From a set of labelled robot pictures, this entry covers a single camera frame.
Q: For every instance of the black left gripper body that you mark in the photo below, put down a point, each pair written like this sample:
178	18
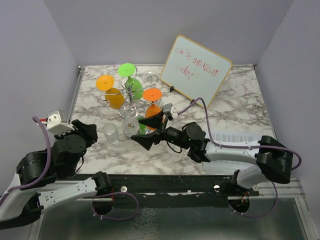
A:
63	135

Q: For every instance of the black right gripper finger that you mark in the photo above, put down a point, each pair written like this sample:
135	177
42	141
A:
155	122
146	140

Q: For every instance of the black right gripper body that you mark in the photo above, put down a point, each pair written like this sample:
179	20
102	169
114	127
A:
171	134

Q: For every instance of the clear wine glass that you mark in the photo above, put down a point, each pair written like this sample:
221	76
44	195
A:
130	124
150	76
111	133

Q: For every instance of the orange wine glass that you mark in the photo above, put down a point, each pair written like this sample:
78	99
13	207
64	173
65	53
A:
152	96
111	96

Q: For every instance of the green wine glass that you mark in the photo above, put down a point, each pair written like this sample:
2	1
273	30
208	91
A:
128	70

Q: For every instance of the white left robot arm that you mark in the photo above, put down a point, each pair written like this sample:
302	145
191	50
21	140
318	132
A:
23	202

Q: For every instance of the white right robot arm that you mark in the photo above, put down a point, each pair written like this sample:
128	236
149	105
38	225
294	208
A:
269	159

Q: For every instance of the chrome wine glass rack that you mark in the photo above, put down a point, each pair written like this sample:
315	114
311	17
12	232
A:
141	104

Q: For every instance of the printed paper sheets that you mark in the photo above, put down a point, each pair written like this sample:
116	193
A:
231	153

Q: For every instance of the yellow framed whiteboard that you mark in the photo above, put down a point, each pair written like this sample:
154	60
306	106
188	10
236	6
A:
194	70

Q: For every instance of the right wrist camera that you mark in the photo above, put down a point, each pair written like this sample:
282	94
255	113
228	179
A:
170	112

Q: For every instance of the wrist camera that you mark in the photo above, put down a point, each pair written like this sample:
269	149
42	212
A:
57	124
170	112

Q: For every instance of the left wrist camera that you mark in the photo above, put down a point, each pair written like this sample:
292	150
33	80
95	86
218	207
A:
57	124

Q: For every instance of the black front mounting rail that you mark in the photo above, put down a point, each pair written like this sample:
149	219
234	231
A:
176	191

